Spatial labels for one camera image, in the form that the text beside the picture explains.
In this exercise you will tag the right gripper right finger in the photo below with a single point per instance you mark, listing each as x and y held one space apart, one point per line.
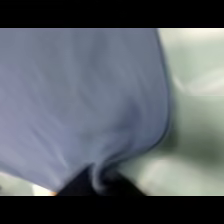
125 186

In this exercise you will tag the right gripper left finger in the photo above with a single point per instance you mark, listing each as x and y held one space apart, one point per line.
77 186

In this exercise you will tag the blue T-shirt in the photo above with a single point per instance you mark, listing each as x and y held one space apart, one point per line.
80 100

